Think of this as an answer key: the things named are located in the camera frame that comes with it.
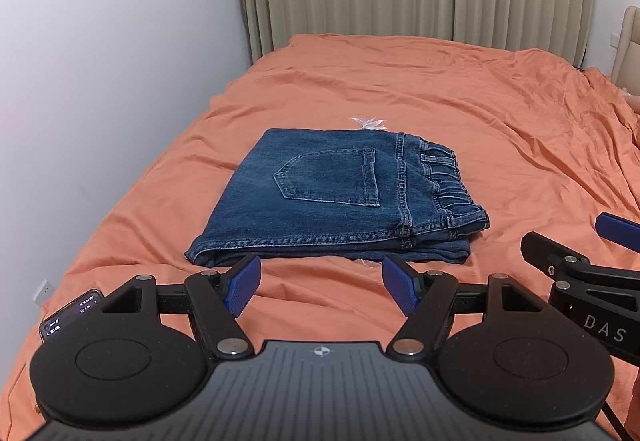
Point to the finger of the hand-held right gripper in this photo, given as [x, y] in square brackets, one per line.
[550, 252]
[618, 229]

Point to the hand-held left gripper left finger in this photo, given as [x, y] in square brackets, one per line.
[244, 285]

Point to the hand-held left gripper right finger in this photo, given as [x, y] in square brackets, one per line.
[401, 285]

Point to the blue denim pants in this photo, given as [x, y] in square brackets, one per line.
[325, 201]

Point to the orange bed sheet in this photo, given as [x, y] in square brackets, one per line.
[450, 121]

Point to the black smartphone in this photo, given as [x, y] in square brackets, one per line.
[70, 316]

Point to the beige padded headboard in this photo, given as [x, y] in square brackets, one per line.
[628, 46]

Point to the white wall socket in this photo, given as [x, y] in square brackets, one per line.
[43, 292]

